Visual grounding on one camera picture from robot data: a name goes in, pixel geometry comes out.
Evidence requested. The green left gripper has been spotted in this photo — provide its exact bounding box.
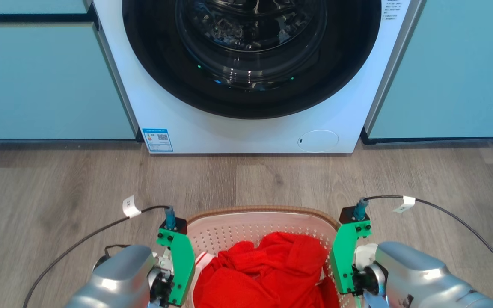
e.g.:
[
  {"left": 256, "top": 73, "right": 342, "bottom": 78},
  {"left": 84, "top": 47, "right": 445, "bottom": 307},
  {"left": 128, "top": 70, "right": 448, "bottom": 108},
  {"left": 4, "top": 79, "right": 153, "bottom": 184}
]
[{"left": 149, "top": 228, "right": 196, "bottom": 308}]

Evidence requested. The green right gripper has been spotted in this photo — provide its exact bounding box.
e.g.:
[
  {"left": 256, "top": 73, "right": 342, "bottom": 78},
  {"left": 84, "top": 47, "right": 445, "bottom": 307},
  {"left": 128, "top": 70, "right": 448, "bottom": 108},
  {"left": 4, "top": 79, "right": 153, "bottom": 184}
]
[{"left": 330, "top": 220, "right": 387, "bottom": 308}]

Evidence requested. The white laundry basket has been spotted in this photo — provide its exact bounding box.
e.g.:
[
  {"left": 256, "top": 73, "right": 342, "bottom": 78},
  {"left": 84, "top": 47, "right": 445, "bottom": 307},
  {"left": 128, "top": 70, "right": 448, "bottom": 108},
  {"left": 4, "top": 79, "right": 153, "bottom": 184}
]
[{"left": 184, "top": 206, "right": 346, "bottom": 308}]

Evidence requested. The white cloth with red stripe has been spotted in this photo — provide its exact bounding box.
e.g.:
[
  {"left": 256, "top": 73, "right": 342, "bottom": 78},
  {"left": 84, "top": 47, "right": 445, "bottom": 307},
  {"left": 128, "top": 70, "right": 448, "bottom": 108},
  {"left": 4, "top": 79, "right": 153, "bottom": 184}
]
[{"left": 195, "top": 252, "right": 216, "bottom": 275}]

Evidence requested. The red mesh garment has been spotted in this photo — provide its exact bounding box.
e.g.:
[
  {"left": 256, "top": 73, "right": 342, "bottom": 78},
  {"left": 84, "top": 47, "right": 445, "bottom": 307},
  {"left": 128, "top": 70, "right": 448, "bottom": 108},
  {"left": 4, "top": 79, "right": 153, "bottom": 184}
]
[{"left": 192, "top": 231, "right": 341, "bottom": 308}]

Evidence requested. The blue energy label sticker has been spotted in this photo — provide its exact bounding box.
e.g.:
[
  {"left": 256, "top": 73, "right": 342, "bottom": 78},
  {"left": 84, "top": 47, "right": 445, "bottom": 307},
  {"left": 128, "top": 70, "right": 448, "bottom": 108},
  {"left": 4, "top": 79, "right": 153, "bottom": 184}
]
[{"left": 142, "top": 128, "right": 174, "bottom": 153}]

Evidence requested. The white front-load washing machine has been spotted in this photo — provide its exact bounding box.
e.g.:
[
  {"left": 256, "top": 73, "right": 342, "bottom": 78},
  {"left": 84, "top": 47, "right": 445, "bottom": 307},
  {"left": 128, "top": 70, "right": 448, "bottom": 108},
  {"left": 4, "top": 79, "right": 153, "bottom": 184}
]
[{"left": 94, "top": 0, "right": 423, "bottom": 154}]

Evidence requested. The round white filter cover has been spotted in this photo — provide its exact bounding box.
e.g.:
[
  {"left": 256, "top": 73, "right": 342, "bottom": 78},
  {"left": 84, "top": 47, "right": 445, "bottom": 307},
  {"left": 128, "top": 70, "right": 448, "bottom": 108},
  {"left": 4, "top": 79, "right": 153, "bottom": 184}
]
[{"left": 297, "top": 130, "right": 340, "bottom": 154}]

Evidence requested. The black round washer door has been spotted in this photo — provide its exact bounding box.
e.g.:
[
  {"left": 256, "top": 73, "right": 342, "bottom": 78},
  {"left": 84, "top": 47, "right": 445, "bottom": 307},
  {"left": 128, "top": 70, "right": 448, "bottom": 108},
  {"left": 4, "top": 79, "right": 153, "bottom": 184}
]
[{"left": 122, "top": 0, "right": 382, "bottom": 120}]

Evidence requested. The large pale teal cabinet door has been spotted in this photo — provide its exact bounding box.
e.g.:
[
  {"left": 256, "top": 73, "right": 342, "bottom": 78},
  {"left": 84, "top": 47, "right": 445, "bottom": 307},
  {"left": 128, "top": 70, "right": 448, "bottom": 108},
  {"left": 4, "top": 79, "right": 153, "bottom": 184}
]
[{"left": 0, "top": 21, "right": 138, "bottom": 141}]

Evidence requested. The pale teal cabinet with grey edge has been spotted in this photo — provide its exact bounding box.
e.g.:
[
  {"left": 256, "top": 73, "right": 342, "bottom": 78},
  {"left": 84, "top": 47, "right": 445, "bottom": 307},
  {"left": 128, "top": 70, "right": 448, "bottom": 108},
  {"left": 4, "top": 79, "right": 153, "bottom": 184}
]
[{"left": 363, "top": 0, "right": 493, "bottom": 141}]

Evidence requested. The printed text label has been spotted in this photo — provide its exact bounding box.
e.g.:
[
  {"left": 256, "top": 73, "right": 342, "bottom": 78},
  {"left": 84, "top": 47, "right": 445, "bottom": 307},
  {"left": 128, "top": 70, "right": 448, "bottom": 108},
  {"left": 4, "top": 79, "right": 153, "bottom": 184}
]
[{"left": 381, "top": 0, "right": 406, "bottom": 21}]

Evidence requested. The narrow pale teal cabinet panel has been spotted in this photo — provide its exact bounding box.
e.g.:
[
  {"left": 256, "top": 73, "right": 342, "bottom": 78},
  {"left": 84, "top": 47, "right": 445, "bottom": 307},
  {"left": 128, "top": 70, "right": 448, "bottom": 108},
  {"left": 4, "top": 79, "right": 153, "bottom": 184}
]
[{"left": 0, "top": 0, "right": 89, "bottom": 15}]

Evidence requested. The white left cable tag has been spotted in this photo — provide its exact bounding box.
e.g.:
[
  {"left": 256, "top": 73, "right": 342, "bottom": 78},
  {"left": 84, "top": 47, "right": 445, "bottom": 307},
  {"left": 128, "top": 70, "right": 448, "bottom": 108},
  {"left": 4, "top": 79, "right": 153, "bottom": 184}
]
[{"left": 122, "top": 195, "right": 142, "bottom": 219}]

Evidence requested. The white cable tag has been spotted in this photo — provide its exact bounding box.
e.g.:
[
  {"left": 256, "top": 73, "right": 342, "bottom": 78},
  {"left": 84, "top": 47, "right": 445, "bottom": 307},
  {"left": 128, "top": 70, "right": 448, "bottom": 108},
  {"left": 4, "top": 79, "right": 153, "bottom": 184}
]
[
  {"left": 122, "top": 195, "right": 142, "bottom": 219},
  {"left": 392, "top": 195, "right": 416, "bottom": 214}
]

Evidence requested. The white right cable tag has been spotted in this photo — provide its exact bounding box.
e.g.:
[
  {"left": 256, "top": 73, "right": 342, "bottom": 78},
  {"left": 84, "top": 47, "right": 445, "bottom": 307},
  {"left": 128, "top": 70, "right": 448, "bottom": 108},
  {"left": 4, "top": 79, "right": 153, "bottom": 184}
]
[{"left": 392, "top": 195, "right": 416, "bottom": 214}]

